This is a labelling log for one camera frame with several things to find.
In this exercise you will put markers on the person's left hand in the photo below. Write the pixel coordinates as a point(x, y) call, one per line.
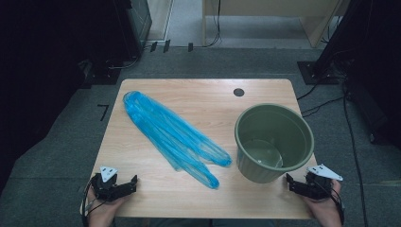
point(101, 213)

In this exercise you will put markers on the blue plastic bag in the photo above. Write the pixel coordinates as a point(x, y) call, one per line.
point(164, 132)

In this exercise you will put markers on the green plastic bucket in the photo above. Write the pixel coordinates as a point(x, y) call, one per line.
point(252, 171)

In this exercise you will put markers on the black square stand base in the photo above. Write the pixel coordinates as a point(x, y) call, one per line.
point(310, 74)

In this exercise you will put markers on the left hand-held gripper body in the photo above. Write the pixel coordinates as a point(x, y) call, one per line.
point(105, 189)

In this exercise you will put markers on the black flat stand base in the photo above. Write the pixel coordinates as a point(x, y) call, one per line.
point(104, 75)

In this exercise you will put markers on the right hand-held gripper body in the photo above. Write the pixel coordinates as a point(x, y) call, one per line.
point(318, 186)

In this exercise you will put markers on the light wooden desk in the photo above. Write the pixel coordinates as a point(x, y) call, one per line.
point(268, 8)

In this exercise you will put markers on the person's right hand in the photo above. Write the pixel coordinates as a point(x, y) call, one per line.
point(327, 211)

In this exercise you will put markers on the dark glass cabinet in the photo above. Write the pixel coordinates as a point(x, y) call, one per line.
point(140, 22)

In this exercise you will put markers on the dark round table grommet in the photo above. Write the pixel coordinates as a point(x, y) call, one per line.
point(238, 92)

